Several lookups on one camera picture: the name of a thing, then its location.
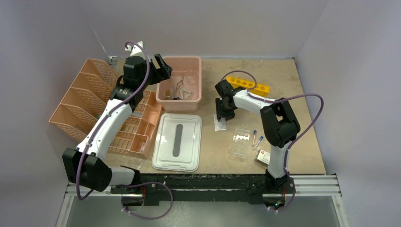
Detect orange plastic file organizer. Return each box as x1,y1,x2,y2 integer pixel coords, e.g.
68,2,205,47
49,59,162,159

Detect clear glass beaker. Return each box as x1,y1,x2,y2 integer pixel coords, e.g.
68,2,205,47
186,77,199,87

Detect small white sachet packet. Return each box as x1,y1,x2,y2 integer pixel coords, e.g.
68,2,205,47
213,114,227,131

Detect black aluminium base frame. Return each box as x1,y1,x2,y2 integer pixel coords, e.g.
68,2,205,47
64,170,342,208

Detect small white cardboard box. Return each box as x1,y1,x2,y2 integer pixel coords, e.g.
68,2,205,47
255,149,270,166

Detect blue capped tube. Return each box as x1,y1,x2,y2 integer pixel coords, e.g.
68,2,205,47
253,136,264,149
252,130,257,147

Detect metal crucible tongs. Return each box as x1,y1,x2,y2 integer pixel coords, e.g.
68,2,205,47
170,76,184,100

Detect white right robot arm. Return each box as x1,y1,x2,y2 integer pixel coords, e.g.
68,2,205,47
215,80,301,192

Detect pink plastic bin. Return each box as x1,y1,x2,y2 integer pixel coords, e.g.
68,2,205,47
156,56,202,113

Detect white plastic bin lid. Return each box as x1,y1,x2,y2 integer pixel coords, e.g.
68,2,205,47
152,113,202,172

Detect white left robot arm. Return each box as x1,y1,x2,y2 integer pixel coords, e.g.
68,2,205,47
62,53,173,193

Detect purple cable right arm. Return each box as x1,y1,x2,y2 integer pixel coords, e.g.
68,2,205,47
220,70,325,214

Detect clear plastic well plate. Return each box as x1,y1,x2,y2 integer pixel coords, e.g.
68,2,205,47
230,129,252,158

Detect yellow test tube rack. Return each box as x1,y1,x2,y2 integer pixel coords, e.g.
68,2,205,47
225,76,270,97

